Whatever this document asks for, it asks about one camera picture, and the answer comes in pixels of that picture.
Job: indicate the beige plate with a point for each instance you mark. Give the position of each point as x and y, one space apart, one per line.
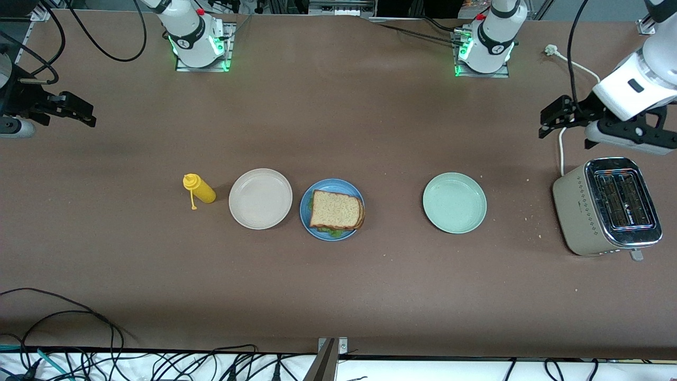
260 199

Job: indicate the brown bread slice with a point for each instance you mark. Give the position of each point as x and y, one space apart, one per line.
336 209
362 217

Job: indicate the green lettuce leaf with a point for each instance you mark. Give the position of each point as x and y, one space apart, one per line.
330 232

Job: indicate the yellow squeeze bottle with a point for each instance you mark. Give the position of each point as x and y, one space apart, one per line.
205 191

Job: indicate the beige chrome toaster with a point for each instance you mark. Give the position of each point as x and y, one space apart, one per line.
576 211

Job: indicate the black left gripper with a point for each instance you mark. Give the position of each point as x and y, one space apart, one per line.
581 112

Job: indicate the orange packet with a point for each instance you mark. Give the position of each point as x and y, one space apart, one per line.
470 4

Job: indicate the aluminium frame profile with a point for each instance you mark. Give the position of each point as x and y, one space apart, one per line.
37 13
644 26

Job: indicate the blue plate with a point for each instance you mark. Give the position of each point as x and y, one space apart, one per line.
338 185

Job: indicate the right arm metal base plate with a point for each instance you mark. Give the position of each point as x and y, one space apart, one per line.
228 55

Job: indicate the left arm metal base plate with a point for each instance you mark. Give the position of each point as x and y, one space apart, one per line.
481 75

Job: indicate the mint green plate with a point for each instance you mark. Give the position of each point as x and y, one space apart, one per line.
455 203

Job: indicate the grey metal box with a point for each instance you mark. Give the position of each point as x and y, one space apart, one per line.
341 8

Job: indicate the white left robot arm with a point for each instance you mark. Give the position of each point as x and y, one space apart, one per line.
494 39

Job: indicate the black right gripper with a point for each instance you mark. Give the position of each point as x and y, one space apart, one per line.
22 98

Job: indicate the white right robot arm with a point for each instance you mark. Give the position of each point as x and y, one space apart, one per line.
190 32

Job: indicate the grey aluminium bracket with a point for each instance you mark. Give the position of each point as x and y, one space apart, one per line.
323 368

